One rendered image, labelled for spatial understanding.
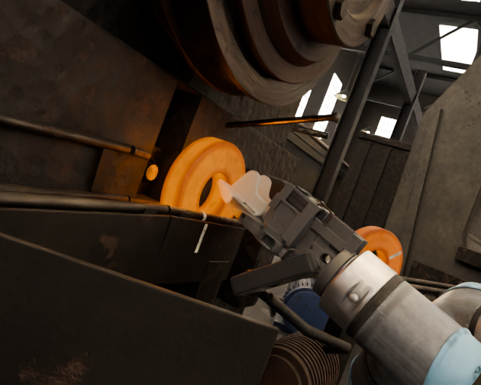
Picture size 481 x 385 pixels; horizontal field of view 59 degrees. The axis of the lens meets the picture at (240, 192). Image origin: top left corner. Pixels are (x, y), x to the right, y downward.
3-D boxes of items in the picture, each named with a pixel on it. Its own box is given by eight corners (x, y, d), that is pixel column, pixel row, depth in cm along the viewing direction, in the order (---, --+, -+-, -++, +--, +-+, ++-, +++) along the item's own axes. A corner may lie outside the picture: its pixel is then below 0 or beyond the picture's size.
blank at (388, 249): (342, 305, 93) (352, 312, 90) (330, 241, 88) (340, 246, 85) (396, 276, 98) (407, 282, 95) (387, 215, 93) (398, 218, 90)
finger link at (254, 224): (245, 198, 59) (290, 239, 55) (237, 208, 59) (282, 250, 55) (229, 193, 55) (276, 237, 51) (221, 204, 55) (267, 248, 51)
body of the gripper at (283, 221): (303, 188, 59) (372, 244, 54) (266, 235, 60) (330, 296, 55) (282, 178, 52) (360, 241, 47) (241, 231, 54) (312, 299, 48)
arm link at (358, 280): (355, 326, 54) (335, 338, 45) (326, 299, 56) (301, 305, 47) (401, 273, 52) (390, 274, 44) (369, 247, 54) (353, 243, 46)
